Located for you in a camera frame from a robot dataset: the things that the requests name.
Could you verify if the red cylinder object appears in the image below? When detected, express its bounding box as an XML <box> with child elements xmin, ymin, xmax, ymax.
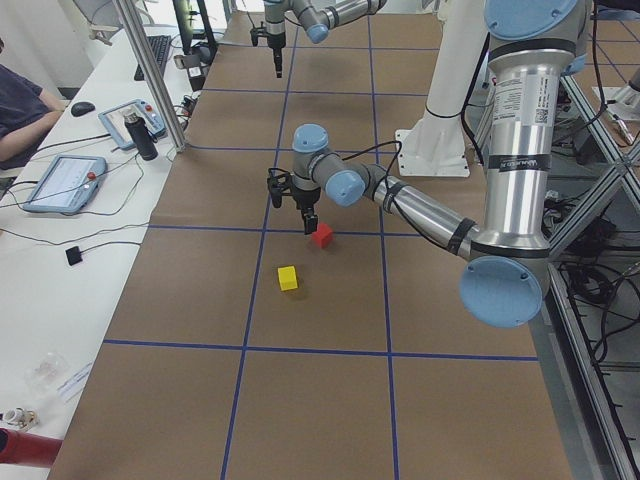
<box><xmin>1</xmin><ymin>428</ymin><xmax>63</xmax><ymax>468</ymax></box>

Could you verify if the far teach pendant tablet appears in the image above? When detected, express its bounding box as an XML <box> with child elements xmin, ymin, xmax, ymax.
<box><xmin>98</xmin><ymin>99</ymin><xmax>166</xmax><ymax>150</ymax></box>

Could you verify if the yellow foam block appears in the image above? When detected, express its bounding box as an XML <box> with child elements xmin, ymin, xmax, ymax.
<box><xmin>277</xmin><ymin>265</ymin><xmax>298</xmax><ymax>291</ymax></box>

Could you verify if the black keyboard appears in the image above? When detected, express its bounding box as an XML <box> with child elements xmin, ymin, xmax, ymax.
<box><xmin>147</xmin><ymin>35</ymin><xmax>171</xmax><ymax>78</ymax></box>

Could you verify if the near teach pendant tablet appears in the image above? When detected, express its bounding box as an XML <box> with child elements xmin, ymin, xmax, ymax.
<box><xmin>22</xmin><ymin>154</ymin><xmax>107</xmax><ymax>214</ymax></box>

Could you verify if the small black square pad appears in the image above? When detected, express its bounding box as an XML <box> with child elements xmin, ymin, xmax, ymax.
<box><xmin>65</xmin><ymin>246</ymin><xmax>83</xmax><ymax>266</ymax></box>

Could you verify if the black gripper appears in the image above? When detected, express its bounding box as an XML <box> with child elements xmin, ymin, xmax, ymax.
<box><xmin>267</xmin><ymin>32</ymin><xmax>286</xmax><ymax>78</ymax></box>
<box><xmin>291</xmin><ymin>187</ymin><xmax>321</xmax><ymax>235</ymax></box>

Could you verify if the red foam block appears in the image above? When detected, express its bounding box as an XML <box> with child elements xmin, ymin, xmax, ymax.
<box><xmin>312</xmin><ymin>222</ymin><xmax>333</xmax><ymax>249</ymax></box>

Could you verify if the white pedestal base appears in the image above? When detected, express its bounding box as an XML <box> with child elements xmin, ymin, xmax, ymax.
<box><xmin>396</xmin><ymin>0</ymin><xmax>489</xmax><ymax>178</ymax></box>

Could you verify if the brown paper table cover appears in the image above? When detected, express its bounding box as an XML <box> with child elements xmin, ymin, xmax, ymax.
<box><xmin>51</xmin><ymin>15</ymin><xmax>572</xmax><ymax>479</ymax></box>

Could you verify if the black computer mouse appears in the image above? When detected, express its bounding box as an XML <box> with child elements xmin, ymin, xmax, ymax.
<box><xmin>70</xmin><ymin>101</ymin><xmax>96</xmax><ymax>118</ymax></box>

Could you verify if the aluminium frame post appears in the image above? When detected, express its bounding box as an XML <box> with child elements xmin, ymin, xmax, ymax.
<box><xmin>113</xmin><ymin>0</ymin><xmax>186</xmax><ymax>153</ymax></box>

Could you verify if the seated person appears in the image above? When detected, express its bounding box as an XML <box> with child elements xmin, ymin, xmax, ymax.
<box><xmin>1</xmin><ymin>65</ymin><xmax>66</xmax><ymax>171</ymax></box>

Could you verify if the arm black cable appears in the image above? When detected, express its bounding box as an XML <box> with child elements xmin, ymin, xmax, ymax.
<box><xmin>337</xmin><ymin>140</ymin><xmax>416</xmax><ymax>221</ymax></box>

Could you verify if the teach pendant tablet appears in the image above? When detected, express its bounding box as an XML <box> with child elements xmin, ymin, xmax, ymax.
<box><xmin>98</xmin><ymin>99</ymin><xmax>166</xmax><ymax>150</ymax></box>
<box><xmin>22</xmin><ymin>154</ymin><xmax>107</xmax><ymax>214</ymax></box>

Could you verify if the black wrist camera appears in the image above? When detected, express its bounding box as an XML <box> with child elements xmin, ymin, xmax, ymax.
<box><xmin>266</xmin><ymin>167</ymin><xmax>292</xmax><ymax>209</ymax></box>
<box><xmin>250</xmin><ymin>26</ymin><xmax>268</xmax><ymax>47</ymax></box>

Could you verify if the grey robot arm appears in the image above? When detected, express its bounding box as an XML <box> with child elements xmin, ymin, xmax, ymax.
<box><xmin>268</xmin><ymin>1</ymin><xmax>592</xmax><ymax>328</ymax></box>
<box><xmin>251</xmin><ymin>0</ymin><xmax>386</xmax><ymax>78</ymax></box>

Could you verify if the black water bottle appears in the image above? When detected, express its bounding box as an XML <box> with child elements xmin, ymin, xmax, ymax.
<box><xmin>123</xmin><ymin>107</ymin><xmax>158</xmax><ymax>161</ymax></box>

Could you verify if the clear plastic bag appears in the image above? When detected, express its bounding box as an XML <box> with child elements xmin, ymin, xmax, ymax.
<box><xmin>24</xmin><ymin>351</ymin><xmax>69</xmax><ymax>395</ymax></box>

